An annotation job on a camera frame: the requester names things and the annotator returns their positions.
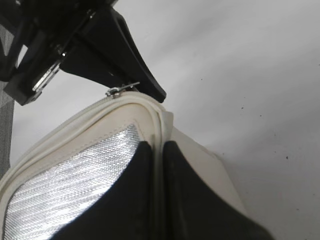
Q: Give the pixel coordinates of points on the silver zipper pull with ring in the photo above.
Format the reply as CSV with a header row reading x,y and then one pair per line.
x,y
115,92

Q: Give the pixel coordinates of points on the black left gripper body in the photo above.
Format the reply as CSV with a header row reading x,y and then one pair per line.
x,y
37,35

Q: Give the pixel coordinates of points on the cream bag with silver lid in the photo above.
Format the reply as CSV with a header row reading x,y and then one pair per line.
x,y
68,170

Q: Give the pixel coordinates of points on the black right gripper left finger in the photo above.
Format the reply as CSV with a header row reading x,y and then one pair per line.
x,y
123,212

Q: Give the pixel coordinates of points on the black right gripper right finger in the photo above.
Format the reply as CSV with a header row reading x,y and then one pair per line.
x,y
195,212

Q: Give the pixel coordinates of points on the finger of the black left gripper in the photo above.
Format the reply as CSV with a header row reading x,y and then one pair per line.
x,y
104,52

